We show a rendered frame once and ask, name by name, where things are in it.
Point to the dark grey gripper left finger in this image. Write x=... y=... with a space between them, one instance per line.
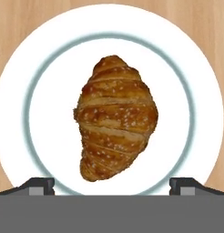
x=41 y=184

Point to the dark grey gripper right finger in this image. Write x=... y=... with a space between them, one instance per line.
x=183 y=184

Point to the golden brown croissant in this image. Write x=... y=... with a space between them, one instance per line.
x=115 y=121

